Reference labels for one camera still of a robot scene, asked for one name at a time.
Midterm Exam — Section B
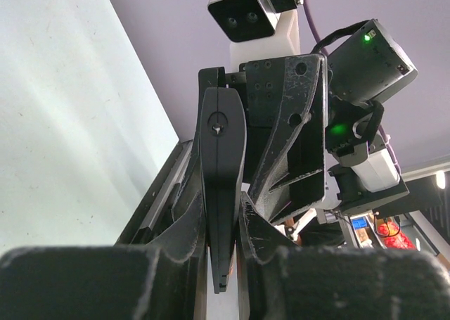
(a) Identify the red snack bag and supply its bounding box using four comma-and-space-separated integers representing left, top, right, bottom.
376, 220, 416, 250

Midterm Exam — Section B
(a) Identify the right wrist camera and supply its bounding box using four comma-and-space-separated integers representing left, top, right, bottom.
206, 0, 307, 70

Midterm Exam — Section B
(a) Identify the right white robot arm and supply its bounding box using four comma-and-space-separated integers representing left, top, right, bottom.
199, 19, 417, 246

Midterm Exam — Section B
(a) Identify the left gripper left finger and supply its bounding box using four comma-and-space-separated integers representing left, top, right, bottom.
1, 194, 207, 319

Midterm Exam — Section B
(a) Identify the black remote control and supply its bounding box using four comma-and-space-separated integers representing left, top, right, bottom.
199, 87, 247, 294

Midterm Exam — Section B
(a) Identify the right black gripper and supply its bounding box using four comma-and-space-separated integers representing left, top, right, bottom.
172, 54, 326, 224

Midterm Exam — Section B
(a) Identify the right aluminium frame post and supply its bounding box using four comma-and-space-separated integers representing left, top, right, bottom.
116, 140, 193, 245

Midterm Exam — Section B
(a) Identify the blue storage bin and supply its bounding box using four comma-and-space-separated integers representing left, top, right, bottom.
352, 217, 368, 230

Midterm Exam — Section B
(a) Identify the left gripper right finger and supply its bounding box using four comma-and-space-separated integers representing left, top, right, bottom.
237, 193, 449, 319

